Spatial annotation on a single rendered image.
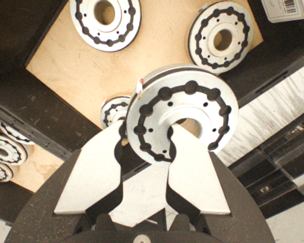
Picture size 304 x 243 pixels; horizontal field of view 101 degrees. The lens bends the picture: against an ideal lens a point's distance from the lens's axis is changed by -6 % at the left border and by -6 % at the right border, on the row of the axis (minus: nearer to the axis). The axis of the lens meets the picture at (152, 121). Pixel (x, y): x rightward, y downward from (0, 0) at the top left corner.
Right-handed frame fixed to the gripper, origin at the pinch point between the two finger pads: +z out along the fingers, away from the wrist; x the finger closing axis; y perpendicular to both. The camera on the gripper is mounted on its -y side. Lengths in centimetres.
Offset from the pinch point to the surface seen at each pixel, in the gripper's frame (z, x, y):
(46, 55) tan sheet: 16.4, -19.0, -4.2
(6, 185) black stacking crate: 14, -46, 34
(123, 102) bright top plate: 13.5, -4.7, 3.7
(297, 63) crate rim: 6.4, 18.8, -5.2
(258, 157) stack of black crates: 61, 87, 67
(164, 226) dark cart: 55, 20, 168
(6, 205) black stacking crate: 10, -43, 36
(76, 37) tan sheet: 16.4, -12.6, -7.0
